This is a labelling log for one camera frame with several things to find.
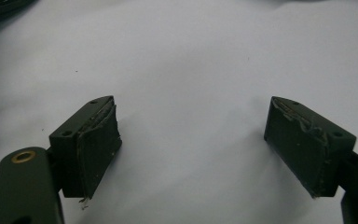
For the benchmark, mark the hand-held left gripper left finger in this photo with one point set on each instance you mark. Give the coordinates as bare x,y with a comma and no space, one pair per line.
84,149

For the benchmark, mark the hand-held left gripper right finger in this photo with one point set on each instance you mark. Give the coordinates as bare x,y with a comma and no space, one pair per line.
304,149

